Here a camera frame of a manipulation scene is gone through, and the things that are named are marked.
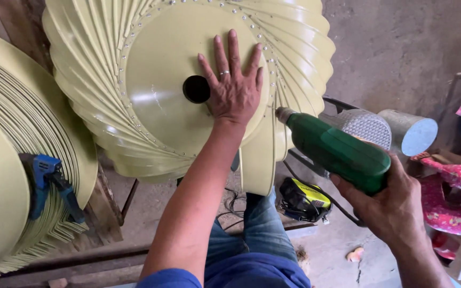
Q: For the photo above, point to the person's right hand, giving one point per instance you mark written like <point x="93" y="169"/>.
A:
<point x="394" y="208"/>

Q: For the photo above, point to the person's left hand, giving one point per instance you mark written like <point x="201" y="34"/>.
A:
<point x="234" y="96"/>

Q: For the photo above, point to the person's right fingers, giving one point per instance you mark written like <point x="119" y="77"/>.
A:
<point x="348" y="192"/>

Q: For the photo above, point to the green electric drill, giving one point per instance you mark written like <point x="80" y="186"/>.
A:
<point x="334" y="148"/>

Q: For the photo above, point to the cream turbine ventilator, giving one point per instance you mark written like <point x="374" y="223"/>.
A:
<point x="162" y="80"/>

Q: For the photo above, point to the yellow and black tool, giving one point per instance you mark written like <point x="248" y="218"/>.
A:
<point x="304" y="198"/>

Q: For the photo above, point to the orange scrap piece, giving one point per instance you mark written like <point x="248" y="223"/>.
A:
<point x="355" y="255"/>

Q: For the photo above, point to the perforated metal cylinder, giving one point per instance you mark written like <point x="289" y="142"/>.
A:
<point x="364" y="126"/>

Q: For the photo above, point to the metal cylinder with blue end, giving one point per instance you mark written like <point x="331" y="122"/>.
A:
<point x="412" y="132"/>

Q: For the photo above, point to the person's blue jeans leg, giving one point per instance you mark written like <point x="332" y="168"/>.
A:
<point x="262" y="228"/>

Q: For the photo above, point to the pink floral cloth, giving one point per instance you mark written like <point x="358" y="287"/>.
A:
<point x="454" y="200"/>

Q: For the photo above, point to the person's blue shirt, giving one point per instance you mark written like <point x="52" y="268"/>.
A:
<point x="254" y="274"/>

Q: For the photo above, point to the blue hand clamp tool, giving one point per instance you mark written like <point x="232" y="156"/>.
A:
<point x="46" y="180"/>

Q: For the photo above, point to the stack of cream ventilator parts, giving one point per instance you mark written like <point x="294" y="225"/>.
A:
<point x="2" y="160"/>

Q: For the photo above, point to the black metal stand frame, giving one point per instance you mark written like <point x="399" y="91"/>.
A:
<point x="338" y="104"/>

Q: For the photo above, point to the wooden workbench frame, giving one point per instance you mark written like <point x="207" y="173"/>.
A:
<point x="74" y="260"/>

